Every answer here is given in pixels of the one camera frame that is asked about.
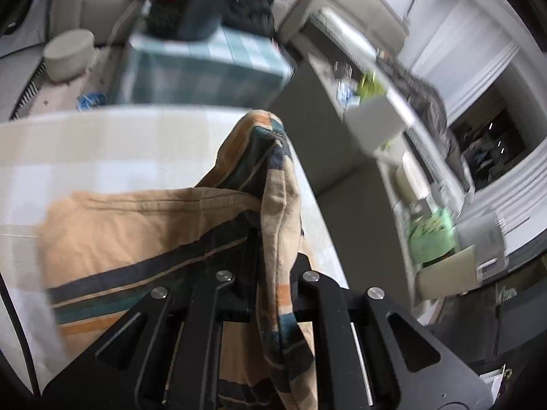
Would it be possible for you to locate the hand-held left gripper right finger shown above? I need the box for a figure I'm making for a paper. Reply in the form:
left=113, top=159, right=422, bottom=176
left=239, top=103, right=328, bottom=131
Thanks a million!
left=290, top=253, right=493, bottom=410

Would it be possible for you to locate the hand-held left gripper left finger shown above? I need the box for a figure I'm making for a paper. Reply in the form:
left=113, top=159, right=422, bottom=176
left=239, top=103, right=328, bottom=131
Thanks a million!
left=40, top=225, right=262, bottom=410

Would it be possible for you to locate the striped beige shirt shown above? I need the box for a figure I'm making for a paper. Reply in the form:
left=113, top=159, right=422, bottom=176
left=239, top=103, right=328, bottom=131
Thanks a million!
left=40, top=110, right=320, bottom=410

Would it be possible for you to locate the grey sideboard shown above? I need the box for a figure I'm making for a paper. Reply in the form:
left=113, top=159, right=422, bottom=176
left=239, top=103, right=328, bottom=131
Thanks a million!
left=268, top=29, right=473, bottom=312

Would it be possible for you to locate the green kettle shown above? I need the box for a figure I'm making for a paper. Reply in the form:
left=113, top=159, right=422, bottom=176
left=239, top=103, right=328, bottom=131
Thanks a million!
left=405, top=206, right=459, bottom=266

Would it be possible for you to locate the beige board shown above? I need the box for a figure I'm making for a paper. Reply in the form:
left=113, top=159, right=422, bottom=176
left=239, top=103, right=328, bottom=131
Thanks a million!
left=416, top=245, right=478, bottom=300

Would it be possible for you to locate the small white box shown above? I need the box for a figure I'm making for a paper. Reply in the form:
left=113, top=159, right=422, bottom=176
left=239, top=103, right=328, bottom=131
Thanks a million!
left=394, top=151, right=431, bottom=202

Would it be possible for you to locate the white cylinder appliance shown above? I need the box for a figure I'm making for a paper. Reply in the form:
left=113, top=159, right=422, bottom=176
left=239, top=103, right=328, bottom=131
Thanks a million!
left=343, top=93, right=412, bottom=157

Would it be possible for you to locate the side table with checked cloth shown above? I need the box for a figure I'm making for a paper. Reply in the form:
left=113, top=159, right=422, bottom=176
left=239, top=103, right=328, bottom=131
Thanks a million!
left=117, top=27, right=294, bottom=108

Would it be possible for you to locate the grey duvet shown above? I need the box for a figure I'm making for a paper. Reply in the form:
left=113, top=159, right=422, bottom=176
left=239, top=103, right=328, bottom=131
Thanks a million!
left=405, top=80, right=476, bottom=189

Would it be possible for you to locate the small blue item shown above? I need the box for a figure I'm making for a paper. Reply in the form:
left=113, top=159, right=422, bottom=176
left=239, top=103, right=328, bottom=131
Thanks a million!
left=76, top=91, right=108, bottom=110

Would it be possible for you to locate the yellow-green item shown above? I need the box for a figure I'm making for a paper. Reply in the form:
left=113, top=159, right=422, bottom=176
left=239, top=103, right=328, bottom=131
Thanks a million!
left=358, top=72, right=386, bottom=100

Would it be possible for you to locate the black electric pressure cooker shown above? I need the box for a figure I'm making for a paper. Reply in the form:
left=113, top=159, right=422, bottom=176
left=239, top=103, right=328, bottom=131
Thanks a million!
left=144, top=0, right=224, bottom=42

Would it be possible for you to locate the black jacket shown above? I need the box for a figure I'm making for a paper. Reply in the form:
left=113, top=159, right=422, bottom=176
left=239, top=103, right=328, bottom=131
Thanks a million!
left=221, top=0, right=288, bottom=38

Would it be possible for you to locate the round beige stool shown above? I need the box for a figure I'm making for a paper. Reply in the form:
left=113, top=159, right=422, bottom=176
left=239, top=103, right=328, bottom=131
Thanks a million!
left=42, top=29, right=97, bottom=83

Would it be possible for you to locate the grey upholstered headboard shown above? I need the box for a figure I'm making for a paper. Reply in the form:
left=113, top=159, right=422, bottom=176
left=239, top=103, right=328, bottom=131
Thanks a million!
left=277, top=0, right=408, bottom=53

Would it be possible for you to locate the grey sofa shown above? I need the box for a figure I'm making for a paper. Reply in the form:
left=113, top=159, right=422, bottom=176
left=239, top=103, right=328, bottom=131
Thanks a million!
left=46, top=0, right=151, bottom=46

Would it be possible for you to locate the white curtain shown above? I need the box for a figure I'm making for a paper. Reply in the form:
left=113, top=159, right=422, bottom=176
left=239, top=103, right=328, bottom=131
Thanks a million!
left=409, top=0, right=531, bottom=112

